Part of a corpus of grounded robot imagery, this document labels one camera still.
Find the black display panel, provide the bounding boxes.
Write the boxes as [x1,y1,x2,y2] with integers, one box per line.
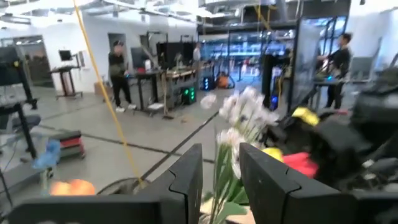
[155,41,197,71]

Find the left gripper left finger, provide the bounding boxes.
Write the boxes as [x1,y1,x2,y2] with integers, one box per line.
[136,142,205,224]

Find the small black monitor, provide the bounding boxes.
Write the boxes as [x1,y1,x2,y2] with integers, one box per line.
[58,49,73,62]

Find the small standing desk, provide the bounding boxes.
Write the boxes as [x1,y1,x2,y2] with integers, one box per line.
[49,63,84,101]

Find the black equipment stand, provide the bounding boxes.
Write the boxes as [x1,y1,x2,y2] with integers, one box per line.
[0,45,42,160]

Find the orange floor machine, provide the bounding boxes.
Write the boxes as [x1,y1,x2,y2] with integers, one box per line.
[216,73,236,90]

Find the red artificial tulip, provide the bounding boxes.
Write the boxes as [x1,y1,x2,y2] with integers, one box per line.
[282,151,320,180]

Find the small yellow cable tag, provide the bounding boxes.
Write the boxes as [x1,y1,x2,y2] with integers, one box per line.
[291,106,321,127]

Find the blue lit computer case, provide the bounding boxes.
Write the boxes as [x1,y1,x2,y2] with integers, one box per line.
[201,76,215,91]

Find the yellow hanging cable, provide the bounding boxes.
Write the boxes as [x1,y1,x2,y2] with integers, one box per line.
[72,0,144,187]

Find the person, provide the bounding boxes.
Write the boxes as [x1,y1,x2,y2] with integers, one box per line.
[107,40,137,113]
[316,32,354,110]
[192,42,203,71]

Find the wooden workbench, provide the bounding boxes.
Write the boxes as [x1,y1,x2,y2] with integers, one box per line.
[133,68,201,114]

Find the tall black panel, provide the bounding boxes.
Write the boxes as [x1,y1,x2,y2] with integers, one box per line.
[289,17,325,111]

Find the green lit computer case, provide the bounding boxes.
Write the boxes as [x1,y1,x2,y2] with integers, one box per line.
[181,86,197,105]

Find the red and grey step stool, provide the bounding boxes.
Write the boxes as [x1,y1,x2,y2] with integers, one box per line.
[49,129,86,161]

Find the yellow artificial tulip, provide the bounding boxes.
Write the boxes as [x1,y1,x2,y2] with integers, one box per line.
[262,147,285,163]

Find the blue artificial flower bunch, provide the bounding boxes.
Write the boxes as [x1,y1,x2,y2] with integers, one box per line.
[30,139,62,197]

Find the white artificial flower bunch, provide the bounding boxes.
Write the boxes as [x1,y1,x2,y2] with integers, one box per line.
[200,86,280,224]

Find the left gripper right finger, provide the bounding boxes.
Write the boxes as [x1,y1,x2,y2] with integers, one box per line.
[239,142,356,224]

